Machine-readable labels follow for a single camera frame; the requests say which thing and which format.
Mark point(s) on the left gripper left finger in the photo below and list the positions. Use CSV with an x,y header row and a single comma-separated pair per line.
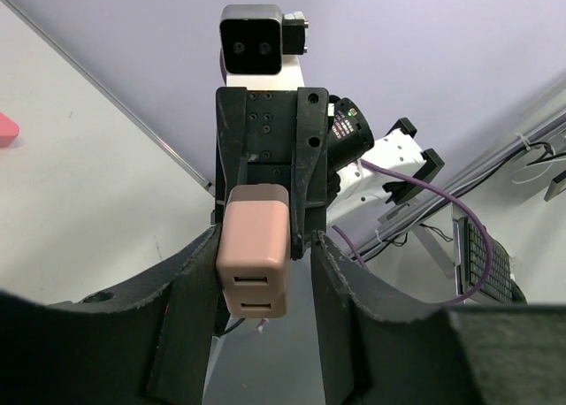
x,y
143,341

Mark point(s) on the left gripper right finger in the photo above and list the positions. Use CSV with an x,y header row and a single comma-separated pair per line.
x,y
378,345

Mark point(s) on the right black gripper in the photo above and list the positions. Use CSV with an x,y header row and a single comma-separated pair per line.
x,y
275,137

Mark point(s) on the pink plug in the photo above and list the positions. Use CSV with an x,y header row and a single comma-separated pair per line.
x,y
253,261

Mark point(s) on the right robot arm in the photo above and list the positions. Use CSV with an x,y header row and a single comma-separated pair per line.
x,y
351,146

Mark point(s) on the pink triangular power strip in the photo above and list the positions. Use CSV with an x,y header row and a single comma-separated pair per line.
x,y
9,131

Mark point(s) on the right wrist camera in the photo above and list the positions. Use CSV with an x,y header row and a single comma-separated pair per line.
x,y
261,47

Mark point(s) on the aluminium right rail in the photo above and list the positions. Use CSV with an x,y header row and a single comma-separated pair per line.
x,y
530,129

